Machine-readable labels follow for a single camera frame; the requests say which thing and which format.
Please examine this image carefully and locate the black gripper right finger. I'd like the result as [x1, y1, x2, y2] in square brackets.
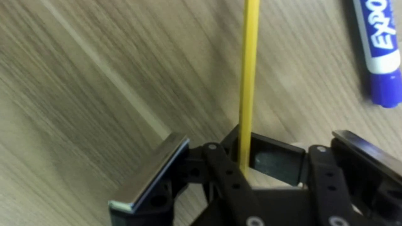
[330, 129, 402, 226]

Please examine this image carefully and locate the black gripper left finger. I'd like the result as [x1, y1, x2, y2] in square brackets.
[106, 132, 191, 226]

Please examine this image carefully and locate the short blue Expo marker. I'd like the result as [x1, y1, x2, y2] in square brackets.
[350, 0, 402, 109]

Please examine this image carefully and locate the yellow pencil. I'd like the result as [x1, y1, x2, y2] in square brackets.
[236, 0, 261, 169]

